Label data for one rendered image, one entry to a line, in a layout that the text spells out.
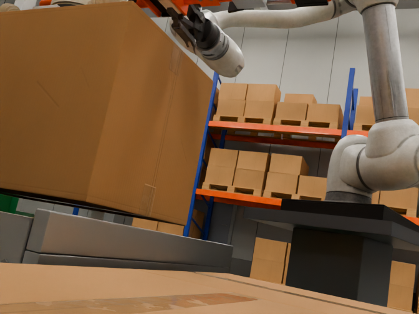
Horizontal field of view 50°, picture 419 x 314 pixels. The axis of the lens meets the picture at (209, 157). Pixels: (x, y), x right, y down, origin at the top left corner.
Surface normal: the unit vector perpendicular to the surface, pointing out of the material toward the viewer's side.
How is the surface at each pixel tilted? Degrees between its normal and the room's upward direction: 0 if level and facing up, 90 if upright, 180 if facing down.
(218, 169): 90
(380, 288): 90
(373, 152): 102
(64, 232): 90
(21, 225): 90
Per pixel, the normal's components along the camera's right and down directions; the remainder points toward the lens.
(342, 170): -0.85, -0.21
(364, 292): 0.73, 0.00
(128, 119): 0.90, 0.08
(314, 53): -0.37, -0.24
